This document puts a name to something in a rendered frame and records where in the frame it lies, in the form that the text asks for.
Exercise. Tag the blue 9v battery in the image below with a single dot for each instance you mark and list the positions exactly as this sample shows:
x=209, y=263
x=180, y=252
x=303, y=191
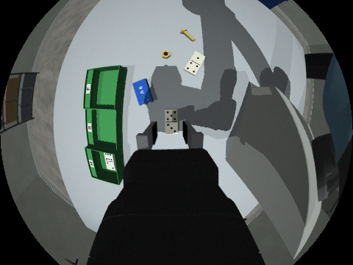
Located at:
x=142, y=92

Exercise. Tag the white domino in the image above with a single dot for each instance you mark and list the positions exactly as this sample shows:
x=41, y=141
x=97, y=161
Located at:
x=110, y=161
x=194, y=63
x=171, y=121

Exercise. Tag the brass hex nut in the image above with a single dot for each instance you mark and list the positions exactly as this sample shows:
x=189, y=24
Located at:
x=166, y=54

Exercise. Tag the brass bolt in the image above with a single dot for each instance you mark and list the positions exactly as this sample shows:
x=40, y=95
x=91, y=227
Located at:
x=186, y=33

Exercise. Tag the green three-compartment bin rack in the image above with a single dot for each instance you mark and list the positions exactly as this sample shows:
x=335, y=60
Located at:
x=104, y=120

